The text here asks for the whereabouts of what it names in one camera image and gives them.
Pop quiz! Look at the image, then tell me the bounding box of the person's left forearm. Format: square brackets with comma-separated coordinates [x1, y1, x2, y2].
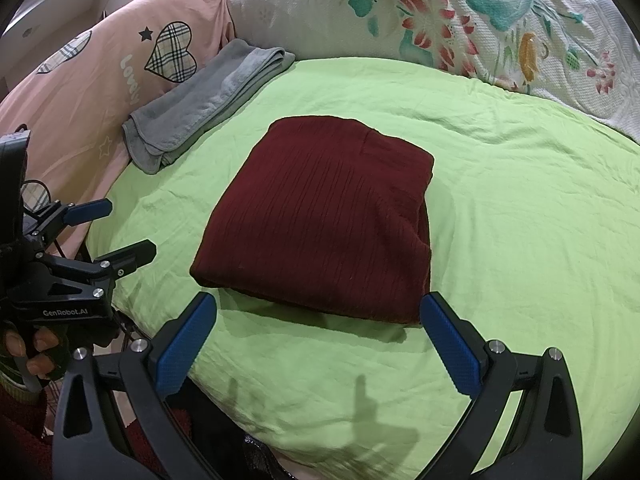
[0, 370, 56, 480]

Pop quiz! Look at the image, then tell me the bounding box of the maroon knit sweater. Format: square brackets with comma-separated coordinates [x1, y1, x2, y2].
[190, 116, 435, 327]

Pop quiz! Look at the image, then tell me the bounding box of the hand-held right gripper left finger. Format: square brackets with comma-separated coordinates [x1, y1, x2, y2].
[50, 291, 219, 480]

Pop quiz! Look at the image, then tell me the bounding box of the pink heart print quilt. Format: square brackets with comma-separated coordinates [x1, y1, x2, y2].
[0, 0, 237, 261]

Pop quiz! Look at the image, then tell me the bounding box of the dark cloth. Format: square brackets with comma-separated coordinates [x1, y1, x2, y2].
[172, 392, 291, 480]

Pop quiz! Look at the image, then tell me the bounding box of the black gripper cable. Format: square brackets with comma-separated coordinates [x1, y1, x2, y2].
[17, 177, 66, 261]

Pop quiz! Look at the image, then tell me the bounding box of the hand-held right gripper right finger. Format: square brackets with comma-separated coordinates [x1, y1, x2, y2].
[419, 291, 584, 480]

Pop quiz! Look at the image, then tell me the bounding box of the light green bed sheet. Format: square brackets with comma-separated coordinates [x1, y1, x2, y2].
[85, 57, 640, 480]

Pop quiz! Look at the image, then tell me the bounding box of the person's left hand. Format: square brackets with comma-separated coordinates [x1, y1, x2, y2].
[0, 324, 72, 382]

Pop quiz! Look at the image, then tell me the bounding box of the white cabinet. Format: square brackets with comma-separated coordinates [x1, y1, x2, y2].
[0, 0, 148, 92]

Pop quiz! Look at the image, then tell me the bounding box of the folded grey towel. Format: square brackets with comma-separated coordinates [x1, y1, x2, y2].
[122, 39, 297, 175]

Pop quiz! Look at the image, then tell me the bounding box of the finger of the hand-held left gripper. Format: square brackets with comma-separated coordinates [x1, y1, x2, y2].
[75, 240, 158, 282]
[27, 198, 114, 247]

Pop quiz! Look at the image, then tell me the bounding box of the white floral quilt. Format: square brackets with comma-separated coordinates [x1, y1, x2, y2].
[226, 0, 640, 142]

